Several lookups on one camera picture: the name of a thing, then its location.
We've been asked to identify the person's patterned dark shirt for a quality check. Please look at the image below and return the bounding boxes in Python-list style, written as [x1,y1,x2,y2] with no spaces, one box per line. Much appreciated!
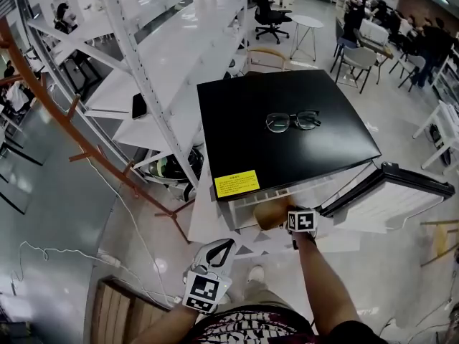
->
[188,303,389,344]

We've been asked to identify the white metal shelving rack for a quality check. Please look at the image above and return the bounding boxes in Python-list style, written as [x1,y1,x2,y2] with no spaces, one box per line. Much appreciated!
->
[9,0,252,194]

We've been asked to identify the black smartphone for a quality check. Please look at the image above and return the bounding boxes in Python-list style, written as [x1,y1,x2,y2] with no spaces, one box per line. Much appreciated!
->
[131,92,148,120]

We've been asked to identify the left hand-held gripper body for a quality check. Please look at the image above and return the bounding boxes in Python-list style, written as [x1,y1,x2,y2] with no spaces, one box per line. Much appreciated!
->
[182,252,236,315]

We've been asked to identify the light wooden chair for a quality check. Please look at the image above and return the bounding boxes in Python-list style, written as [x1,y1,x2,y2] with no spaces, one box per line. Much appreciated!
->
[246,46,292,73]

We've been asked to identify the dark round helmet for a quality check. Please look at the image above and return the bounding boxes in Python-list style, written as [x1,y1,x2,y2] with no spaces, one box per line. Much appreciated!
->
[144,148,205,183]

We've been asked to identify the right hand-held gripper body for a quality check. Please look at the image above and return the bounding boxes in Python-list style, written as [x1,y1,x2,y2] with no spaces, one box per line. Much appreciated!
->
[286,209,320,251]

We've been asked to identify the person's left forearm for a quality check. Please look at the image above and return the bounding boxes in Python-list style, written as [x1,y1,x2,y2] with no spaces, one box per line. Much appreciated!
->
[131,303,202,344]

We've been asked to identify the black framed eyeglasses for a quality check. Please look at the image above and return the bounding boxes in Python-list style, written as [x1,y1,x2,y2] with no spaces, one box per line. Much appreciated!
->
[265,109,321,133]

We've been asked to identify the wooden easel frame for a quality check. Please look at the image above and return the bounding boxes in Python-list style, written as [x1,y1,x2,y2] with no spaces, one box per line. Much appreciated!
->
[418,219,459,269]

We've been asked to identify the white power strip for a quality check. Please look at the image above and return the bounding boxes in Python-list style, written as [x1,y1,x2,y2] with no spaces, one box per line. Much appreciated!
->
[97,250,123,268]

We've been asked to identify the black office chair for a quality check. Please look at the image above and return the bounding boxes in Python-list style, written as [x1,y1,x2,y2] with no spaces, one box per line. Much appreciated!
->
[250,0,293,45]

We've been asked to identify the wooden slatted crate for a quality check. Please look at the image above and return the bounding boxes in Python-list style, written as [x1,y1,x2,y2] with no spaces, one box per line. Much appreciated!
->
[85,277,174,344]

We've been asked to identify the white frame table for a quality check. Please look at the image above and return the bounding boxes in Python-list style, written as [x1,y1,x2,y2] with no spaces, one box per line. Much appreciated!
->
[412,100,459,176]

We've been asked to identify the white power cable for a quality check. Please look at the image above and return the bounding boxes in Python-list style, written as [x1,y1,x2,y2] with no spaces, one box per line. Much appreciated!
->
[9,155,182,308]

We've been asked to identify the grey dining chair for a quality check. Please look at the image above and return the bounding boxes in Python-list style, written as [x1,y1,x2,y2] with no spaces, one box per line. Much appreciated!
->
[389,52,427,93]
[337,44,380,95]

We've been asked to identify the brown container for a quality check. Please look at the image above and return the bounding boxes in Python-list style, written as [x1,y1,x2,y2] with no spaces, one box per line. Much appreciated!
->
[253,200,295,231]

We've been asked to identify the person's khaki trousers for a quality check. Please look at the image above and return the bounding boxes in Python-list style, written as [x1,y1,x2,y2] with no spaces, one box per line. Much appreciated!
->
[242,280,290,310]

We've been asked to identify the person's right forearm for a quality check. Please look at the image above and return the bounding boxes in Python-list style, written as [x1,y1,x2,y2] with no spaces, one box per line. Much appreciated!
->
[296,232,360,338]

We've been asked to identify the person's white shoe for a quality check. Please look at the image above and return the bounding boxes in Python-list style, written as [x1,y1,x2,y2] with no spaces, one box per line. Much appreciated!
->
[247,264,265,284]

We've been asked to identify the orange wooden coat rack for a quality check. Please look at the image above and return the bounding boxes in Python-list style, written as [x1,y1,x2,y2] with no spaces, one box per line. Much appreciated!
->
[0,15,202,244]

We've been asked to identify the white round side table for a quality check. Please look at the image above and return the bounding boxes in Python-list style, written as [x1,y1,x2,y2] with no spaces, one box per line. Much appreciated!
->
[288,14,325,62]

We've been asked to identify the black mini fridge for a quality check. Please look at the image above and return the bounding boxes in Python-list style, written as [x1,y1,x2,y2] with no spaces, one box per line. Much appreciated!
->
[196,69,455,234]

